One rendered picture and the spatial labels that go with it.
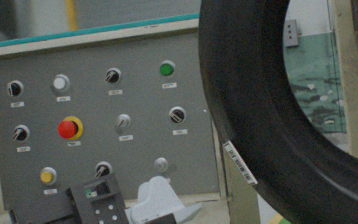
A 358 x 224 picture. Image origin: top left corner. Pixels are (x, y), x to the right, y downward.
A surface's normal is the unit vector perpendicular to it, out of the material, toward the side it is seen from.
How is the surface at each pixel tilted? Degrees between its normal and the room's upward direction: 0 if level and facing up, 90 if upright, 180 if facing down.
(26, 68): 90
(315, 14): 90
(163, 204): 75
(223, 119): 101
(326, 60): 90
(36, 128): 90
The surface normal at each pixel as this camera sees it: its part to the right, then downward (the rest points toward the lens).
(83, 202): 0.36, -0.26
